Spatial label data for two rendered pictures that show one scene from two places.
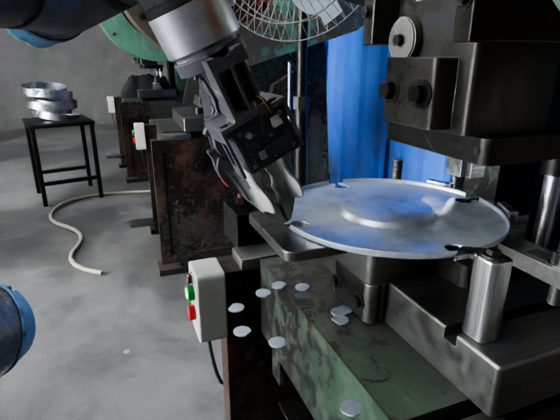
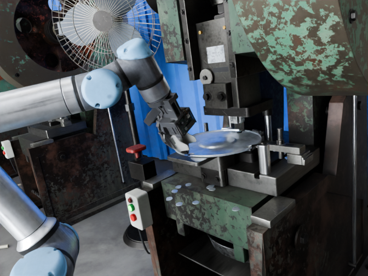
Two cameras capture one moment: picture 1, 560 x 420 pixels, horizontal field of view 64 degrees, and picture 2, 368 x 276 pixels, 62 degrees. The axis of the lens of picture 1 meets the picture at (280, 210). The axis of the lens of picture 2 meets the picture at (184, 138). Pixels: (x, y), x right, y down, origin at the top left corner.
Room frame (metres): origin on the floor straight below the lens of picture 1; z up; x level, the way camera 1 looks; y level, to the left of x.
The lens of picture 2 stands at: (-0.33, 0.32, 1.08)
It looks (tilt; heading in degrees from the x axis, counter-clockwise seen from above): 15 degrees down; 339
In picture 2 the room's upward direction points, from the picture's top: 8 degrees counter-clockwise
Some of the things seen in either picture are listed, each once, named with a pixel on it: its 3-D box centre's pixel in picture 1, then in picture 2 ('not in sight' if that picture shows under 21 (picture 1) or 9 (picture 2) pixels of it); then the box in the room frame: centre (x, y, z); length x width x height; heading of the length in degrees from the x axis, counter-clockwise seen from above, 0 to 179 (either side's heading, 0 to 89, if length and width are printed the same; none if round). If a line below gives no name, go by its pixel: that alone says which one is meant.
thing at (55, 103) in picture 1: (60, 140); not in sight; (3.15, 1.55, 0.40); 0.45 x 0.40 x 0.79; 33
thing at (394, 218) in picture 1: (387, 209); (217, 141); (0.56, -0.14, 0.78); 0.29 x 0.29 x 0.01
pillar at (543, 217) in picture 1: (550, 196); (268, 122); (0.55, -0.35, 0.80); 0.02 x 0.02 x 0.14
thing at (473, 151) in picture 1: (474, 143); (237, 110); (0.61, -0.26, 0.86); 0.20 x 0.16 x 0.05; 21
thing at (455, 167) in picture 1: (463, 160); (236, 117); (0.60, -0.25, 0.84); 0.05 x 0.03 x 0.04; 21
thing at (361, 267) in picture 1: (352, 261); (210, 165); (0.54, -0.10, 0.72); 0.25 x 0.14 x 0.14; 111
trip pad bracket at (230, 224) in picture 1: (246, 247); (144, 180); (0.81, 0.07, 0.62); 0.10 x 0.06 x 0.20; 21
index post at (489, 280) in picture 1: (487, 293); (264, 157); (0.40, -0.21, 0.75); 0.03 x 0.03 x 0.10; 21
